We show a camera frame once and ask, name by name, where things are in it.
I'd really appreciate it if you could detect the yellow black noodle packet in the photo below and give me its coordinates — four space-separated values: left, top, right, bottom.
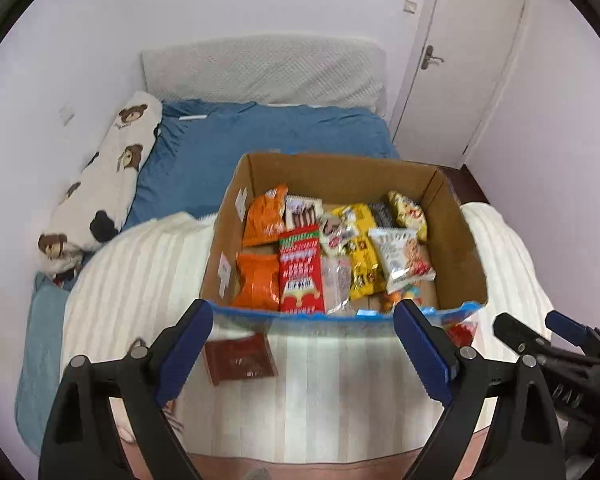
332 203 386 300

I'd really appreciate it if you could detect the gumball candy bag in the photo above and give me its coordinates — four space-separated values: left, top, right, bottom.
380 282 424 313

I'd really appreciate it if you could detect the small red packet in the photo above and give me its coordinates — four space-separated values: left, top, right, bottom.
444 321 478 348

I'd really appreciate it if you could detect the dark red flat packet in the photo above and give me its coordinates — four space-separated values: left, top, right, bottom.
204 334 277 386

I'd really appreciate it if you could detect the cat print blanket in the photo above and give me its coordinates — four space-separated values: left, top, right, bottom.
61 203 550 464

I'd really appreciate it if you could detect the orange snack bag right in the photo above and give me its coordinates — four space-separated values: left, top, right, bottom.
230 252 279 312

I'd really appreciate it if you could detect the orange snack bag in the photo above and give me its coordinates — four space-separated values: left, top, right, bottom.
230 252 279 312
242 184 288 247

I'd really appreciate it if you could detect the white dog print packet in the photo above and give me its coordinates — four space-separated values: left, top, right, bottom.
368 228 436 294

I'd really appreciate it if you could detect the clear pastry packet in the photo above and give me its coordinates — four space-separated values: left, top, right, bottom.
321 256 355 318

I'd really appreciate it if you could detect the light blue fleece blanket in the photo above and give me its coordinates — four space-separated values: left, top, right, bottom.
15 273 69 457

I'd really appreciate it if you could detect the red long snack packet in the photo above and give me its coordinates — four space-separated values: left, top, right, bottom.
278 224 326 315

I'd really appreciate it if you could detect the small yellow snack packet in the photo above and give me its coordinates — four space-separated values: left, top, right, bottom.
387 191 428 244

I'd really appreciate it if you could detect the small white cookie packet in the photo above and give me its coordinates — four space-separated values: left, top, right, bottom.
318 212 358 257

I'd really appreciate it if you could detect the orange snack bag left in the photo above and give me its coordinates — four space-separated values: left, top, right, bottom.
242 184 288 247

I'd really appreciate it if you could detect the bear print long pillow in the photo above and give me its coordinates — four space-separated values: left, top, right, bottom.
38 91 162 278

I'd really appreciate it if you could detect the cardboard milk box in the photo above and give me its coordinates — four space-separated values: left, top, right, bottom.
200 153 488 315

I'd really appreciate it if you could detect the white chocolate stick packet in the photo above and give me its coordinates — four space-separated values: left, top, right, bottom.
285 195 324 231

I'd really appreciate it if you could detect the blue bed sheet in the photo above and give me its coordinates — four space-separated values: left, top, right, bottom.
124 100 399 229

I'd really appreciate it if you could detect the white door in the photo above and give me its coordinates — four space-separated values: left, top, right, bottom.
393 0 528 168

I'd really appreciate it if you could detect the grey padded headboard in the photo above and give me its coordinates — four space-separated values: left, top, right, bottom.
140 34 387 115

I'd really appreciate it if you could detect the white wall socket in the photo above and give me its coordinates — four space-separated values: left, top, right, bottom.
58 103 76 127

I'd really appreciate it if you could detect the metal door handle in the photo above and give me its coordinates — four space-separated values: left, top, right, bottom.
420 44 444 70

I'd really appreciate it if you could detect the white wall switch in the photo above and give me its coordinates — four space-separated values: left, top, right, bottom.
403 0 417 14

